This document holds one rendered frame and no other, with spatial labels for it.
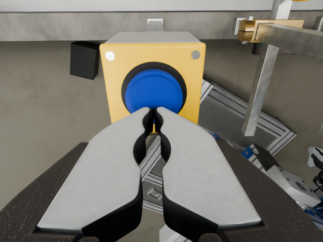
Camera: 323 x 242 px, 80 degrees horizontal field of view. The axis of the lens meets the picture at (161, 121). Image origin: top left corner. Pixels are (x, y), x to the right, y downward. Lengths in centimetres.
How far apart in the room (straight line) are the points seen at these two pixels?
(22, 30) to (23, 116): 117
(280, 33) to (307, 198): 48
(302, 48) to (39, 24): 67
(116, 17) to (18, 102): 130
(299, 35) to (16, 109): 178
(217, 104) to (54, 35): 99
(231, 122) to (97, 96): 99
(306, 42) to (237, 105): 99
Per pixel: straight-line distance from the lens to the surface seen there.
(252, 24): 56
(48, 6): 81
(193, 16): 66
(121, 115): 15
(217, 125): 142
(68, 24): 70
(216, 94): 128
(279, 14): 59
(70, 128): 176
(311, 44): 40
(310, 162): 86
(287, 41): 45
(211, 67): 146
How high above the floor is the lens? 135
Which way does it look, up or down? 59 degrees down
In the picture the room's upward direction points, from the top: 177 degrees clockwise
